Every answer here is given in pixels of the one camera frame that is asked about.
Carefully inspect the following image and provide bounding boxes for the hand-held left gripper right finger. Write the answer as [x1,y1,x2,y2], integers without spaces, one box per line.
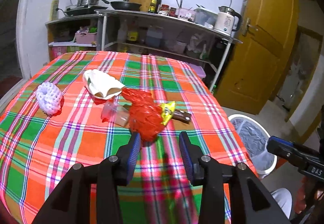
[179,131,291,224]

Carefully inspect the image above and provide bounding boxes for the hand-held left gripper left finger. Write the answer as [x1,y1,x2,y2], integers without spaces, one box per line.
[32,132,141,224]

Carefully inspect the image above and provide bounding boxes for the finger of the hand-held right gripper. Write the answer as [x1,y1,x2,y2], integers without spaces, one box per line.
[266,135,309,164]

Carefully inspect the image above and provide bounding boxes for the white trash bin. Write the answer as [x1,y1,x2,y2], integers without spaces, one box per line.
[228,113,278,180]

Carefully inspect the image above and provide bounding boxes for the red plastic bag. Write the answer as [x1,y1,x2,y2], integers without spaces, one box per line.
[121,87,162,147]

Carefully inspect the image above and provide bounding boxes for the clear plastic cup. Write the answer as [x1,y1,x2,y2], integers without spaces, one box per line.
[101,101,129,127]

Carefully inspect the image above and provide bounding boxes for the white paper bag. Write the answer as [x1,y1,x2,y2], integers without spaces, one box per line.
[83,69,126,100]

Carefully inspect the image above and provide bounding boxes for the grey plastic bin liner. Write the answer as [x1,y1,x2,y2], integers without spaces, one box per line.
[231,118,275,171]

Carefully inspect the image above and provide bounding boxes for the brown snack bar wrapper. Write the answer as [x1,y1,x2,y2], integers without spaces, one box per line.
[172,109,191,124]

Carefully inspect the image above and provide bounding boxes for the person's leg white pants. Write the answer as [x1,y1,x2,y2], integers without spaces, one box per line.
[270,188,292,218]

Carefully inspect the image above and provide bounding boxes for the small yellow wrapper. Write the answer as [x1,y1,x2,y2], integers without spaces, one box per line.
[159,101,176,126]

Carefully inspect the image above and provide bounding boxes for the plaid tablecloth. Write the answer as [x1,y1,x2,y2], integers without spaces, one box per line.
[0,50,260,224]

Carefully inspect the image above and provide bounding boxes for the purple lid storage box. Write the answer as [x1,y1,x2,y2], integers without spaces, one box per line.
[189,63,206,79]

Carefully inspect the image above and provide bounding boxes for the yellow wooden door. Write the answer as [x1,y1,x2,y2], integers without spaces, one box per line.
[215,0,300,115]

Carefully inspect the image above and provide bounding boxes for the white foam fruit net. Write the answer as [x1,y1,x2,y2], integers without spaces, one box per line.
[36,82,62,115]

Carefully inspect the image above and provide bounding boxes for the crumpled plastic bag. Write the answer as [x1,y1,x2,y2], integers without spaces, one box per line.
[190,34,210,59]

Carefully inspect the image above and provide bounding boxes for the yellow label oil bottle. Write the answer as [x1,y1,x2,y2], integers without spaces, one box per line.
[127,25,139,44]

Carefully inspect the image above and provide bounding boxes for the dark plastic jug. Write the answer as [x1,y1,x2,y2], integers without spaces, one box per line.
[145,26,163,47]

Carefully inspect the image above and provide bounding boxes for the clear plastic bottle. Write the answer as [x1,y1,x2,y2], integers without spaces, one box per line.
[117,20,128,43]

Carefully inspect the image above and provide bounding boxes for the pink patterned storage box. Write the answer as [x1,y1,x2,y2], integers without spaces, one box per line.
[49,44,97,60]

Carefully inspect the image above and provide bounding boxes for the pink plastic basket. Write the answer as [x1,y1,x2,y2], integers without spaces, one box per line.
[75,32,98,45]

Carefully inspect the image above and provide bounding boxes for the white electric kettle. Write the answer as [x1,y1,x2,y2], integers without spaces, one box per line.
[214,6,242,36]

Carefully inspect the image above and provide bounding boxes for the metal shelf rack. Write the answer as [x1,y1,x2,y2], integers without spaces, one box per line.
[95,9,243,88]

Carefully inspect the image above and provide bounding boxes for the clear plastic container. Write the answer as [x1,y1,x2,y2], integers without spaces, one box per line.
[194,7,218,27]

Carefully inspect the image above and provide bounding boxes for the pink utensil holder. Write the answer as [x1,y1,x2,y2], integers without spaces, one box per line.
[175,8,196,23]

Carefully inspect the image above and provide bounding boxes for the wooden shelf unit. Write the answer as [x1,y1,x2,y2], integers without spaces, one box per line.
[46,15,104,61]

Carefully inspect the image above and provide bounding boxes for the black frying pan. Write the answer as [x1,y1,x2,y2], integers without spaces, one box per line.
[110,0,142,10]

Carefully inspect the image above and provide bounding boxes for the black induction cooker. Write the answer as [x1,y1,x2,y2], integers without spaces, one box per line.
[64,5,109,16]

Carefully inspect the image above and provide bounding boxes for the yellowed power strip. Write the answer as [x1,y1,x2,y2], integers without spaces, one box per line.
[51,0,59,21]

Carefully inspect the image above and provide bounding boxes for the metal door handle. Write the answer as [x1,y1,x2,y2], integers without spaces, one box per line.
[242,18,259,36]

